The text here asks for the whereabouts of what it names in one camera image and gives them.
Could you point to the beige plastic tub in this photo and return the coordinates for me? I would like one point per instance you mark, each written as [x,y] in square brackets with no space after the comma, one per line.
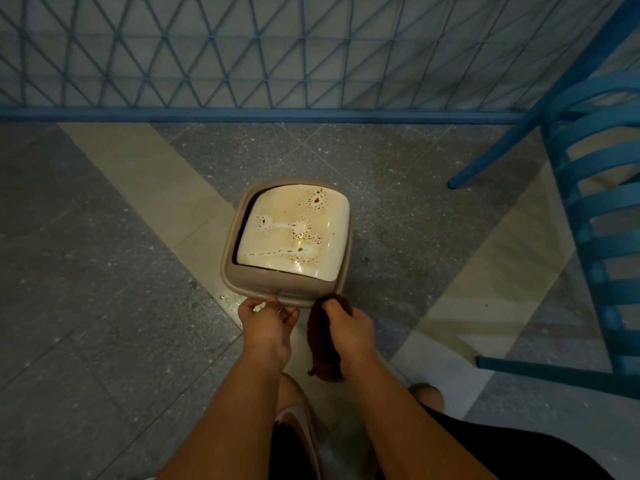
[231,274]

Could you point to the blue lattice fence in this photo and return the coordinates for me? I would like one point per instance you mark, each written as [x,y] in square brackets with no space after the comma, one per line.
[280,54]

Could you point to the person's right leg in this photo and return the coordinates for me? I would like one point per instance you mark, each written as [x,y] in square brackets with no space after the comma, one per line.
[429,396]

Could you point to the stained white square plate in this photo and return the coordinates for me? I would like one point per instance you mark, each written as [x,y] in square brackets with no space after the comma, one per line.
[295,229]

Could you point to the person's left forearm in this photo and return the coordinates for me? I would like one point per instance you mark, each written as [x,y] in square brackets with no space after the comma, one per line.
[235,419]

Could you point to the person's left fingers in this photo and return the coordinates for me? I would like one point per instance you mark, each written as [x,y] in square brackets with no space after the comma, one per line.
[270,309]

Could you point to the blue wooden chair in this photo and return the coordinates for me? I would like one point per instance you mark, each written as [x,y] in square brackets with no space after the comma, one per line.
[595,229]

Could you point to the dark brown cloth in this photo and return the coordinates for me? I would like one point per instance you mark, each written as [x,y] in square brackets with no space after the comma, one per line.
[320,344]

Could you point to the person's right forearm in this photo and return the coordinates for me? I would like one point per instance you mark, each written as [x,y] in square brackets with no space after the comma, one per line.
[400,424]

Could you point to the person's left hand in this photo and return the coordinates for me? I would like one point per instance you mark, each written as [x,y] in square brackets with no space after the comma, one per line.
[266,334]

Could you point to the person's right fingers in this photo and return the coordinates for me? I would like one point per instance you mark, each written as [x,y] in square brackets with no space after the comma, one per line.
[336,308]

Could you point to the black shorts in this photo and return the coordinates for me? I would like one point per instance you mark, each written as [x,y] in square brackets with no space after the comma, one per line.
[510,449]

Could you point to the person's left leg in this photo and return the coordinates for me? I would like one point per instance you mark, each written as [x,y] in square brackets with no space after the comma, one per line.
[292,389]

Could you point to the person's leg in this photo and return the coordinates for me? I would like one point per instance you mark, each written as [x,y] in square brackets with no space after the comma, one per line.
[292,389]
[429,396]

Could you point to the person's right hand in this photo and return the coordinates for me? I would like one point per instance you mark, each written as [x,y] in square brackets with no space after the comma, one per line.
[352,334]

